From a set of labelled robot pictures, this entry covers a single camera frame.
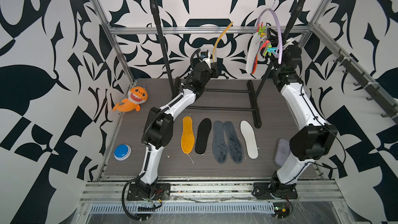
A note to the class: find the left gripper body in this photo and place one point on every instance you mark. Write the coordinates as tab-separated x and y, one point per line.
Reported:
213	69

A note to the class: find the lilac round clip hanger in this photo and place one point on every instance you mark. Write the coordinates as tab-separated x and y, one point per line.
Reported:
261	29

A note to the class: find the orange fuzzy insole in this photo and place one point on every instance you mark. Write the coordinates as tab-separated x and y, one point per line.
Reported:
187	137
214	51

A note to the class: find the black foam insole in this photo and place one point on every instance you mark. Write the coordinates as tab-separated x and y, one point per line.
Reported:
202	136

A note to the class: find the dark grey felt insole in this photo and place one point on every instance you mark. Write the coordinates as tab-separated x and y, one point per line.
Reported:
219	146
235	148

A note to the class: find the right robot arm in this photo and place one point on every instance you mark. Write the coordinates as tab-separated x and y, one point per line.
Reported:
315	135

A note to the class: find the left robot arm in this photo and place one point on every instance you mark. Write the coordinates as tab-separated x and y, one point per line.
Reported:
159	126

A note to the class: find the orange shark plush toy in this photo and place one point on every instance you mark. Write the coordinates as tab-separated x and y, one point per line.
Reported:
135	98

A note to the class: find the black garment rack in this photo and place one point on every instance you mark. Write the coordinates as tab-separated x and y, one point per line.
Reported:
253	94

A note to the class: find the grey fabric case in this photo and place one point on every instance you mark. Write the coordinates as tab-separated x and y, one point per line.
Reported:
282	152

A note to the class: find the blue round button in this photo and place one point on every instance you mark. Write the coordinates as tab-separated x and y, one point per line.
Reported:
122	152

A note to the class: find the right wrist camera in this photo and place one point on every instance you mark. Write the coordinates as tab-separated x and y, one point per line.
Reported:
289	42

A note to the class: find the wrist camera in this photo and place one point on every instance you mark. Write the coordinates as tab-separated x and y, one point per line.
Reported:
205	57
289	42

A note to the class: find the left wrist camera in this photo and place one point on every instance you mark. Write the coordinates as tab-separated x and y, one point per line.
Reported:
205	57

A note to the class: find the wall hook rail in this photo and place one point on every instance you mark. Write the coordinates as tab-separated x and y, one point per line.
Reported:
366	82

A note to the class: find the white cable duct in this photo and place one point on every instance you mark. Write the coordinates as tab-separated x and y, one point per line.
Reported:
205	208

